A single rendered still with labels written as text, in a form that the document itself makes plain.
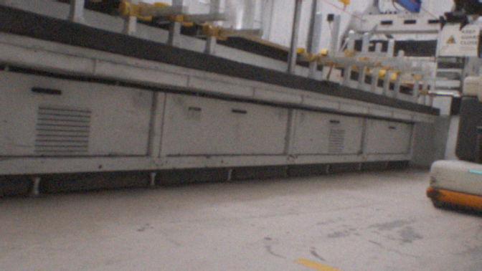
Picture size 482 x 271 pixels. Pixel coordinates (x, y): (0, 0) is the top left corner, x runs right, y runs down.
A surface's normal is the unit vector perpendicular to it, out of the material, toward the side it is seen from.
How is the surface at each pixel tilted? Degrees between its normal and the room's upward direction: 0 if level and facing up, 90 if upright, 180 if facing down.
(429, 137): 90
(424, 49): 90
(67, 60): 90
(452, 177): 90
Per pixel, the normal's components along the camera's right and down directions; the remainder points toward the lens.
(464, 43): -0.62, -0.03
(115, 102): 0.78, 0.12
